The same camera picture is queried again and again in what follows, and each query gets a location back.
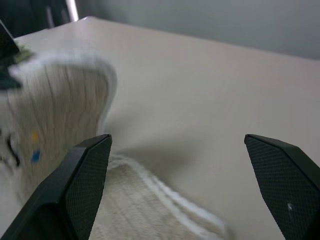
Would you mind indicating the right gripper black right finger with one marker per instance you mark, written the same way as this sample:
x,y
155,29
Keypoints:
x,y
287,185

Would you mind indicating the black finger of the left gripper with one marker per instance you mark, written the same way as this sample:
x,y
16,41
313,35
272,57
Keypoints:
x,y
6,42
8,78

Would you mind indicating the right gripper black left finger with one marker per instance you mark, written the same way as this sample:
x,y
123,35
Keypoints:
x,y
62,195

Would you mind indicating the beige towel with white trim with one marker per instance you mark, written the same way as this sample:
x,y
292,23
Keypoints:
x,y
62,105

